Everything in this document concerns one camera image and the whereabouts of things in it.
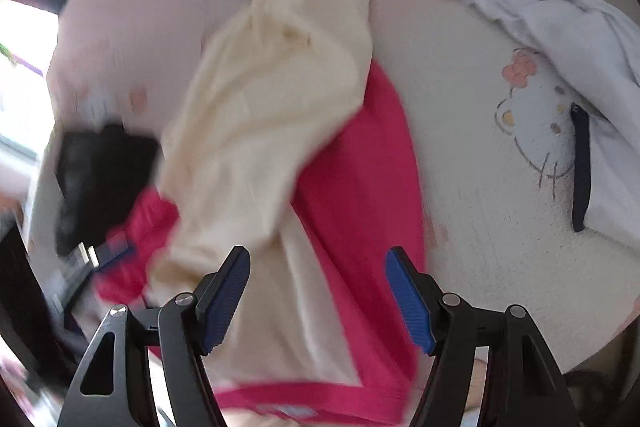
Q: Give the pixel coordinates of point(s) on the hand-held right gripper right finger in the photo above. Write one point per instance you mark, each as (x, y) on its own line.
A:
(410, 302)

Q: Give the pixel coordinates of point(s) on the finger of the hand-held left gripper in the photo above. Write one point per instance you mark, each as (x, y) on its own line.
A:
(112, 253)

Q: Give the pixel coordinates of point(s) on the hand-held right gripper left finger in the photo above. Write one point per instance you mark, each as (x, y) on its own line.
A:
(227, 302)

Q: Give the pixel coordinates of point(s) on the pink and cream shirt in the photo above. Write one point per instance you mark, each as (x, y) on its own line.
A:
(260, 132)

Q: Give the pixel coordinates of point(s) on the white shirt with navy trim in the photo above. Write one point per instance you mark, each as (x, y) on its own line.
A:
(575, 32)

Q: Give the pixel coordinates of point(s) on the sofa with cat print cover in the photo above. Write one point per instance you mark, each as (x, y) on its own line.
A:
(475, 217)

